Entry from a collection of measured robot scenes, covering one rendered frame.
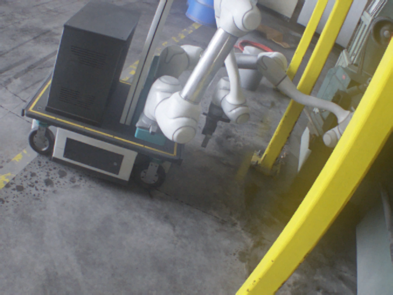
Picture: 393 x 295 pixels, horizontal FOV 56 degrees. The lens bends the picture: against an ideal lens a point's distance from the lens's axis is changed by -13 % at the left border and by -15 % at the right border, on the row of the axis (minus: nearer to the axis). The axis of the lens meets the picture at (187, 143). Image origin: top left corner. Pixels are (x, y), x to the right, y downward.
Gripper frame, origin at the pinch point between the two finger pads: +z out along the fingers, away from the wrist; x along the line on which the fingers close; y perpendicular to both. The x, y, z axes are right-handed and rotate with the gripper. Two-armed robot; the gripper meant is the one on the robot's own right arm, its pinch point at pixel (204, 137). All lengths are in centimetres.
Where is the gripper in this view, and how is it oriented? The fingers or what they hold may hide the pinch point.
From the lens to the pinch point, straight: 236.7
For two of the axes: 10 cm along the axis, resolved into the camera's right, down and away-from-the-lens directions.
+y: -9.5, -2.9, -1.5
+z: -3.2, 7.9, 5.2
